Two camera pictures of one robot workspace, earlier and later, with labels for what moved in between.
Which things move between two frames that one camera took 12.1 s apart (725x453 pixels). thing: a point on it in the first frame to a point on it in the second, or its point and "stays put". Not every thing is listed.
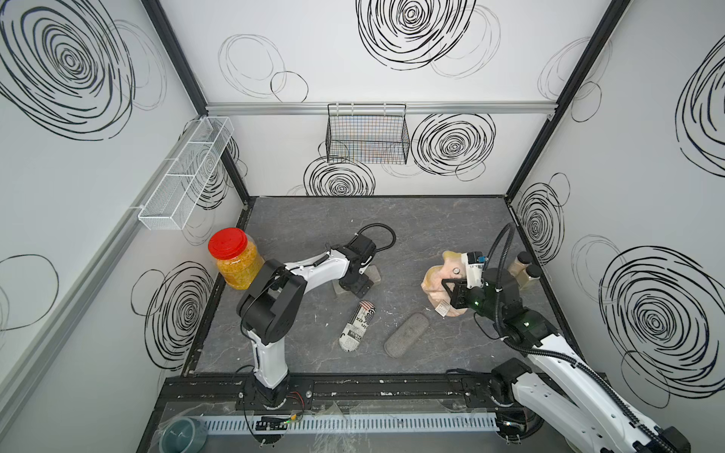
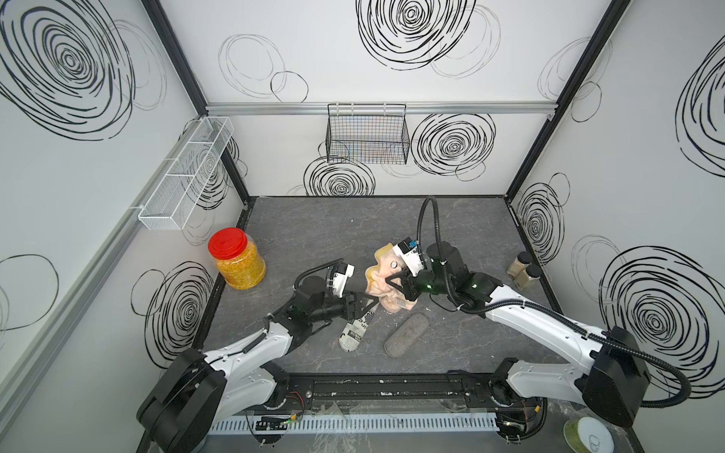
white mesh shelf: (170, 204) stays put
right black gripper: (459, 289) to (407, 287)
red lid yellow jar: (238, 258) stays put
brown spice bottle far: (523, 259) stays put
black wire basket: (367, 134) stays put
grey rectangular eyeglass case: (373, 275) to (381, 312)
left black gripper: (361, 288) to (358, 298)
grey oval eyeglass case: (416, 325) stays put
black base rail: (377, 391) stays put
